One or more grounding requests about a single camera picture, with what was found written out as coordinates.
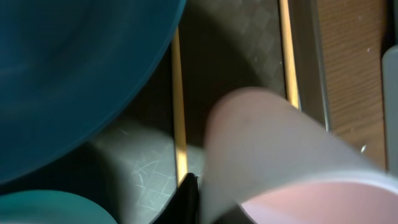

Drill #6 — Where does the light blue small bowl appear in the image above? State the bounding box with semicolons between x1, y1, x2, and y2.
1;190;116;224

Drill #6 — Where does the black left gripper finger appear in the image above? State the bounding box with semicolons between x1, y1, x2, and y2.
152;173;199;224

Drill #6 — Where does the grey dishwasher rack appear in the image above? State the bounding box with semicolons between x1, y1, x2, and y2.
382;45;397;176

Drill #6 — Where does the brown serving tray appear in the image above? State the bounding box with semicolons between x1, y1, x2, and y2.
0;0;330;224

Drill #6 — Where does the right wooden chopstick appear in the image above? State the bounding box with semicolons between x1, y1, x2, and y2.
279;0;300;110

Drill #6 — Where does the white cup pink inside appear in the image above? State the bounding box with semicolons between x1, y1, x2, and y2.
200;88;397;223

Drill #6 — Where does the left wooden chopstick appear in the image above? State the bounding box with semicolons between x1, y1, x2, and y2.
171;29;188;187

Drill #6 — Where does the wooden chopstick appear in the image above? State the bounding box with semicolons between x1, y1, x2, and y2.
279;0;300;110
171;29;188;187

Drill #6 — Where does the dark blue plate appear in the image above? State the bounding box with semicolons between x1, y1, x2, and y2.
1;0;185;183

